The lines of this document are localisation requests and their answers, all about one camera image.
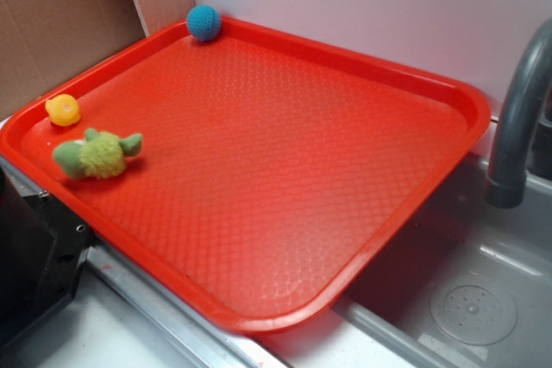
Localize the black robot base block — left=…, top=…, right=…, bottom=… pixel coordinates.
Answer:
left=1, top=172, right=91, bottom=351

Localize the grey toy sink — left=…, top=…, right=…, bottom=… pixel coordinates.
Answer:
left=259, top=135, right=551, bottom=367

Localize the grey toy faucet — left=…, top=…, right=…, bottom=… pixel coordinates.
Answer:
left=485, top=20, right=551, bottom=209

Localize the blue crocheted ball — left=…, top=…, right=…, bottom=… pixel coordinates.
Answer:
left=186, top=4, right=222, bottom=41

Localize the red plastic tray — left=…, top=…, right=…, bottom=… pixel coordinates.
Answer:
left=1, top=17, right=491, bottom=334

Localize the brown cardboard panel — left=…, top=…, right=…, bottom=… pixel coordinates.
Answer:
left=1, top=0, right=194, bottom=119

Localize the green plush toy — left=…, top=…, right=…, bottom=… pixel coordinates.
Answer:
left=52, top=128, right=143, bottom=179

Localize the yellow rubber duck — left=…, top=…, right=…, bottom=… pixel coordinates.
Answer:
left=45, top=94, right=81, bottom=127

